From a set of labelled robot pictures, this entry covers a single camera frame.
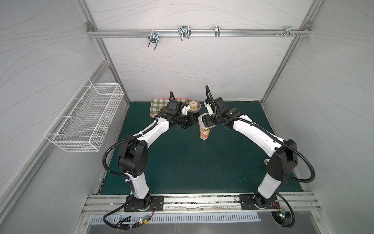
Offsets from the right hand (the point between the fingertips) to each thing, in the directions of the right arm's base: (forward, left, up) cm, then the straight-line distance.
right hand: (209, 116), depth 85 cm
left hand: (-3, +5, -1) cm, 6 cm away
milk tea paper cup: (-4, +2, -12) cm, 13 cm away
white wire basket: (-16, +61, +12) cm, 64 cm away
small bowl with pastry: (+22, +9, -15) cm, 28 cm away
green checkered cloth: (+27, +40, -18) cm, 52 cm away
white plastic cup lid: (-7, +4, +3) cm, 9 cm away
